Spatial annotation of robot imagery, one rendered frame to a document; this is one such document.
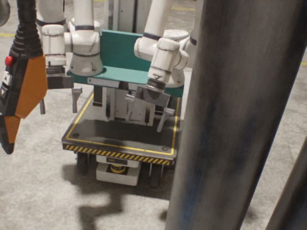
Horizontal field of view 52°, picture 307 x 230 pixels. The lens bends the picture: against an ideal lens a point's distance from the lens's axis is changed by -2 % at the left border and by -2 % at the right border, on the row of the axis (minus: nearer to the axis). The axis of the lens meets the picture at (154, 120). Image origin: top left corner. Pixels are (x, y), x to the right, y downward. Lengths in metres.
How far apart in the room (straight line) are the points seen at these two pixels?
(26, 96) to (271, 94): 0.59
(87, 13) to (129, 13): 0.47
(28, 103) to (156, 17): 0.72
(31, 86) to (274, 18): 0.60
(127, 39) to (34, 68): 1.05
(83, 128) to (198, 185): 1.40
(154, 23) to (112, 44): 0.53
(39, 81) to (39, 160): 1.50
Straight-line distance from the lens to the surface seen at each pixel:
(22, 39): 0.83
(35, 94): 0.89
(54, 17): 1.68
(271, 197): 2.30
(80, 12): 1.46
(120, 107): 2.13
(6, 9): 0.69
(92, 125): 2.08
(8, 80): 0.86
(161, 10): 1.39
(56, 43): 1.32
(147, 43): 1.39
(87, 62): 1.78
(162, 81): 1.23
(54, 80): 1.33
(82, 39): 1.44
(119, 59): 1.89
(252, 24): 0.57
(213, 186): 0.74
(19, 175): 2.25
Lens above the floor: 1.47
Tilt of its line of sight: 32 degrees down
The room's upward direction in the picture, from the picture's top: 7 degrees clockwise
